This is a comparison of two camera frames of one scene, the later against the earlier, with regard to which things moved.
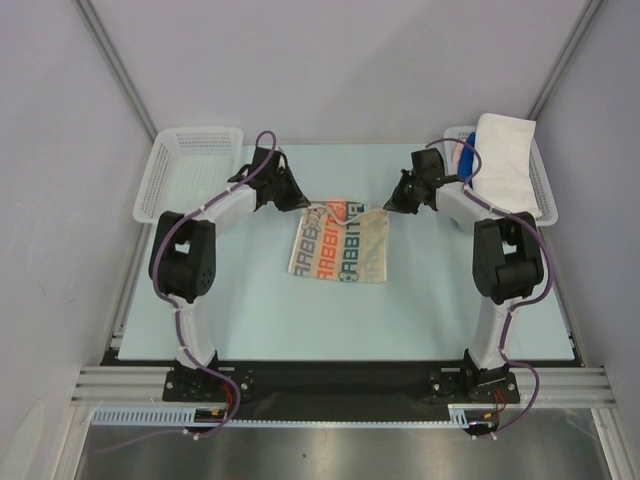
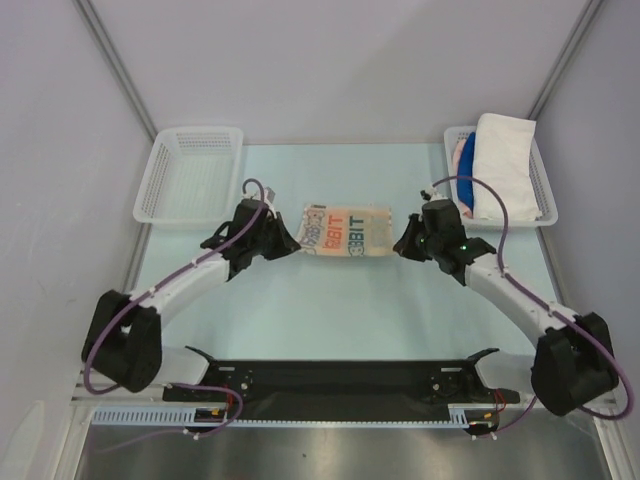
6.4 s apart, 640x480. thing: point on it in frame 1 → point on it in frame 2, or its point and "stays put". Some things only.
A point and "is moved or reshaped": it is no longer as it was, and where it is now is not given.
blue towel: x=466 y=159 stays put
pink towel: x=456 y=157 stays put
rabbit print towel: x=341 y=241 is moved or reshaped
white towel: x=504 y=180 stays put
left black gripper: x=295 y=200 → x=286 y=244
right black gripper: x=407 y=187 → x=415 y=238
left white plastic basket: x=186 y=168 stays put
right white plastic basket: x=545 y=189 stays put
